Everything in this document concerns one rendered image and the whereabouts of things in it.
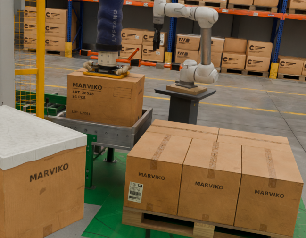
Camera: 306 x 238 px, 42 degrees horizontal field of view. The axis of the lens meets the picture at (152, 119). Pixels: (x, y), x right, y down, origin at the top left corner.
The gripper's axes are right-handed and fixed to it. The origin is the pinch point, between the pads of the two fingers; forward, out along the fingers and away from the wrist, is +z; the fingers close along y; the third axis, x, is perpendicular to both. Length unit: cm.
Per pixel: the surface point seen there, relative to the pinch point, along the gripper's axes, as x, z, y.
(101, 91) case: -40, 39, 21
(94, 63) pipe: -53, 19, 3
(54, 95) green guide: -101, 58, -21
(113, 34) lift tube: -35.3, -8.7, 8.3
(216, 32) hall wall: 9, 30, -844
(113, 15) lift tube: -35.6, -23.6, 10.0
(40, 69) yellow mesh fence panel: -83, 21, 45
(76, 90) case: -61, 40, 22
